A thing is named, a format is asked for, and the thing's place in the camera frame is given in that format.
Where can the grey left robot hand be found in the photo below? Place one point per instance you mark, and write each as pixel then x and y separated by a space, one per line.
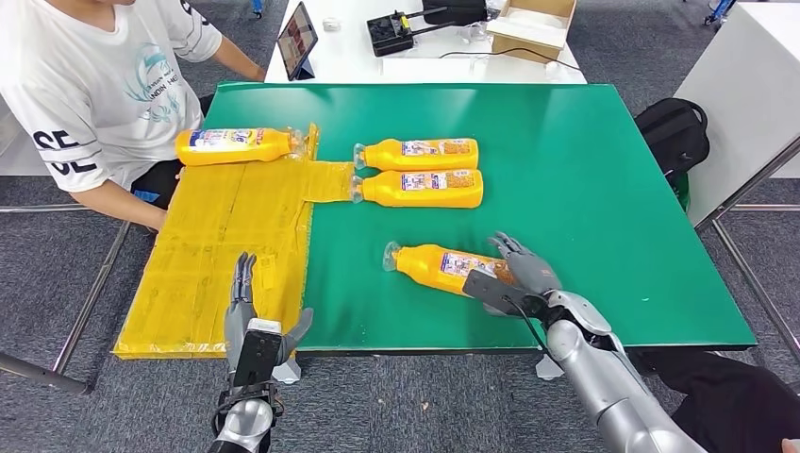
pixel 240 312

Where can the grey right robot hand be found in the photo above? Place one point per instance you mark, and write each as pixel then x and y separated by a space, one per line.
pixel 531 269

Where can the orange detergent bottle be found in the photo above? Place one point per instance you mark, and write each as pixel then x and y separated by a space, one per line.
pixel 425 266
pixel 237 153
pixel 425 161
pixel 425 195

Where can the yellow taped cardboard board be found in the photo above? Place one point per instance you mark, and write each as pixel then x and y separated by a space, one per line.
pixel 212 250

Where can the white table foot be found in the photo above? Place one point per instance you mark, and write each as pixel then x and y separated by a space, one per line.
pixel 289 373
pixel 547 369

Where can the black backpack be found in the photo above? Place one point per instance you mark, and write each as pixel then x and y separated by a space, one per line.
pixel 672 134

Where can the open cardboard box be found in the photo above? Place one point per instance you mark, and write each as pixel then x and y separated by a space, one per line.
pixel 531 37

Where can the clear plastic wrapper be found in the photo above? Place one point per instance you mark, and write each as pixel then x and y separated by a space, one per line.
pixel 475 31

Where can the person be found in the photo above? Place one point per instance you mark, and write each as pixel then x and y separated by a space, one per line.
pixel 94 94
pixel 737 406

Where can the black bag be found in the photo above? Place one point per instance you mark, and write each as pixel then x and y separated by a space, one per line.
pixel 453 9

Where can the black controller with antennas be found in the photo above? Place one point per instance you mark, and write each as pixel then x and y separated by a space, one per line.
pixel 387 31

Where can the white table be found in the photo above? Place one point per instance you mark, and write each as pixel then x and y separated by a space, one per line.
pixel 350 56

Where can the black tablet on stand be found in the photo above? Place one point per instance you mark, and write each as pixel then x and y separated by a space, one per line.
pixel 297 37

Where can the small white case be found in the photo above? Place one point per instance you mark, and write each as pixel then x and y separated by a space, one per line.
pixel 331 23

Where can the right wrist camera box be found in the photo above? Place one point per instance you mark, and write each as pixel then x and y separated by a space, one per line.
pixel 494 291

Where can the grey metal frame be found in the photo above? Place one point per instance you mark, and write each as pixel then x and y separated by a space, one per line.
pixel 31 371
pixel 752 281

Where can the blue frame piece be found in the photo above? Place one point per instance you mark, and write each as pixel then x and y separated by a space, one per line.
pixel 719 9
pixel 256 7

